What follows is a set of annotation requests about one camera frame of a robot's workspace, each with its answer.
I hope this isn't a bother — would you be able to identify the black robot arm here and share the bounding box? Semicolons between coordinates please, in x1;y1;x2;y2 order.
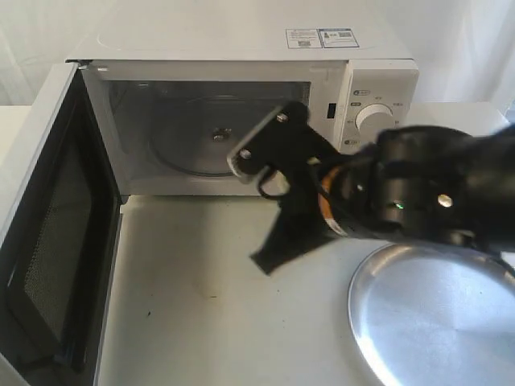
227;101;514;274

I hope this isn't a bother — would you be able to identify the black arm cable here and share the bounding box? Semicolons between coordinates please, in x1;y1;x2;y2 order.
255;164;290;200

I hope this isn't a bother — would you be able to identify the round stainless steel tray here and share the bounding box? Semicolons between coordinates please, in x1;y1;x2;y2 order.
347;244;514;385

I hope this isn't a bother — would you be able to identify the upper white control knob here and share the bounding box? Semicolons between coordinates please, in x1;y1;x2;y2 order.
355;104;395;136

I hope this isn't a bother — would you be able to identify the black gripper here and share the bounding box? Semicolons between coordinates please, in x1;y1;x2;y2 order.
227;101;341;276

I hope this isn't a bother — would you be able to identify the white microwave door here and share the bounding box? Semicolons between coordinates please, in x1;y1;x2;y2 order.
1;63;122;385

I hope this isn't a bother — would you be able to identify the glass microwave turntable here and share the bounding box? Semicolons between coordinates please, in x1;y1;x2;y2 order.
150;95;279;177

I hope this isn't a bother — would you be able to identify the white microwave oven body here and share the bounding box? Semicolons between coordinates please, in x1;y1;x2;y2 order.
69;9;419;196

